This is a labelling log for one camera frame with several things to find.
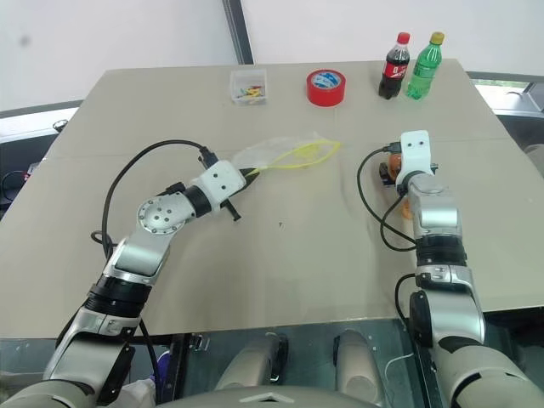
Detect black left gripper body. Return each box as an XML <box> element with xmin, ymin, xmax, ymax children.
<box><xmin>218</xmin><ymin>178</ymin><xmax>252</xmax><ymax>211</ymax></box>

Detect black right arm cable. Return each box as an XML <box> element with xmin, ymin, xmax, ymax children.
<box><xmin>355</xmin><ymin>142</ymin><xmax>420</xmax><ymax>252</ymax></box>

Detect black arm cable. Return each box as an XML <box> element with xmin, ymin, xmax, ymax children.
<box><xmin>355</xmin><ymin>142</ymin><xmax>420</xmax><ymax>252</ymax></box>
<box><xmin>90</xmin><ymin>139</ymin><xmax>217</xmax><ymax>261</ymax></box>

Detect grey robot torso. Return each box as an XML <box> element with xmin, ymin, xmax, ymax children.
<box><xmin>155</xmin><ymin>383</ymin><xmax>383</xmax><ymax>408</ymax></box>

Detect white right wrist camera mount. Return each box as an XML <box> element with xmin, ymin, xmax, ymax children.
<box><xmin>399</xmin><ymin>129</ymin><xmax>432</xmax><ymax>189</ymax></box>

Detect green bottle with yellow cap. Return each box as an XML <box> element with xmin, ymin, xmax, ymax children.
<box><xmin>405</xmin><ymin>31</ymin><xmax>446</xmax><ymax>101</ymax></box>

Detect dark side desk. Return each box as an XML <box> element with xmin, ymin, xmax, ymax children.
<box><xmin>0</xmin><ymin>99</ymin><xmax>86</xmax><ymax>222</ymax></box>

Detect dark window frame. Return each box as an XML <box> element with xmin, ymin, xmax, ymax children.
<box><xmin>466</xmin><ymin>69</ymin><xmax>544</xmax><ymax>116</ymax></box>

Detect cola bottle with red cap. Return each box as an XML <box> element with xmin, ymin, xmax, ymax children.
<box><xmin>377</xmin><ymin>32</ymin><xmax>412</xmax><ymax>101</ymax></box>

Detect red tape roll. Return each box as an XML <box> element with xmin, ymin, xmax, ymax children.
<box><xmin>305</xmin><ymin>70</ymin><xmax>347</xmax><ymax>108</ymax></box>

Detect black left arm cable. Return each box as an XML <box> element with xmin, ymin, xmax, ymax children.
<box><xmin>90</xmin><ymin>139</ymin><xmax>217</xmax><ymax>261</ymax></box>

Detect dark vertical pillar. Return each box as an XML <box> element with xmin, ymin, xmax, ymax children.
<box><xmin>222</xmin><ymin>0</ymin><xmax>255</xmax><ymax>65</ymax></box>

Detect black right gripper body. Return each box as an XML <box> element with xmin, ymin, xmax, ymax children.
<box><xmin>377</xmin><ymin>161</ymin><xmax>401</xmax><ymax>189</ymax></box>

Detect grey rounded robot leg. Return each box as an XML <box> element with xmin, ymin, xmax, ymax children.
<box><xmin>213</xmin><ymin>331</ymin><xmax>290</xmax><ymax>392</ymax></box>
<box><xmin>333</xmin><ymin>329</ymin><xmax>384</xmax><ymax>405</ymax></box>

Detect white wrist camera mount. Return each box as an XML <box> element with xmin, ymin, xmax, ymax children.
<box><xmin>399</xmin><ymin>129</ymin><xmax>432</xmax><ymax>189</ymax></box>
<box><xmin>191</xmin><ymin>159</ymin><xmax>248</xmax><ymax>213</ymax></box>

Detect clear bag with yellow zip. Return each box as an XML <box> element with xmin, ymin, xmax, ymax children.
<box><xmin>231</xmin><ymin>130</ymin><xmax>343</xmax><ymax>175</ymax></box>

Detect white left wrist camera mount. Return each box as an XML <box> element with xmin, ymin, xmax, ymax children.
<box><xmin>191</xmin><ymin>159</ymin><xmax>248</xmax><ymax>213</ymax></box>

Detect clear box with coloured bits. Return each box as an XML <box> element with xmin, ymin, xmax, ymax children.
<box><xmin>229</xmin><ymin>68</ymin><xmax>269</xmax><ymax>105</ymax></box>

